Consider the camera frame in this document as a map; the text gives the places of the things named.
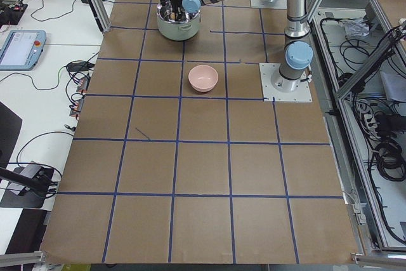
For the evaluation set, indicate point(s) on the pink bowl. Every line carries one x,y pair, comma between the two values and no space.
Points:
203,78

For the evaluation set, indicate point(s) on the black power adapter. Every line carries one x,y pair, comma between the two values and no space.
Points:
79,66

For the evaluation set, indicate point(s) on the near teach pendant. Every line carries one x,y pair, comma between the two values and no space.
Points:
22,49

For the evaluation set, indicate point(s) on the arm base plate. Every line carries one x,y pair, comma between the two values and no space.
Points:
271,4
277,89

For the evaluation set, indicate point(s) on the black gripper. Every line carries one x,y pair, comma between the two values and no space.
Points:
175,1

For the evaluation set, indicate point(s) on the mint green electric pot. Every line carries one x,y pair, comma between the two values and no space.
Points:
182,30

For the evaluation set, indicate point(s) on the circuit board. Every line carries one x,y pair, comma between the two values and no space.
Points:
12,13

